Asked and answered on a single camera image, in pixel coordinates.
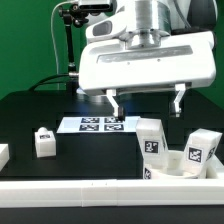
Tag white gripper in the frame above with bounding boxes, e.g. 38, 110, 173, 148
79, 31, 216, 121

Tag white round stool seat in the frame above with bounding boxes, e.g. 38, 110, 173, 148
143, 150, 206, 179

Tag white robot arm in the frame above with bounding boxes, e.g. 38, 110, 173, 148
79, 0, 218, 120

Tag white marker sheet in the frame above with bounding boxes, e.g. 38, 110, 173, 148
57, 116, 139, 134

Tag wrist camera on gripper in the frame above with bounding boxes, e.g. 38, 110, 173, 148
86, 19, 126, 43

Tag white U-shaped wall fence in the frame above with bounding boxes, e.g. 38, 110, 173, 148
0, 143, 224, 208

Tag black cables on table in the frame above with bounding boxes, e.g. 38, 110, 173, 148
27, 73, 81, 92

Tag camera on mount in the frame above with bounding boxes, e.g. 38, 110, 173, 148
78, 0, 113, 12

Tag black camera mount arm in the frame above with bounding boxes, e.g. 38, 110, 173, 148
58, 3, 90, 79

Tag white cable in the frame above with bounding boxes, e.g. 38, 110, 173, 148
50, 0, 78, 91

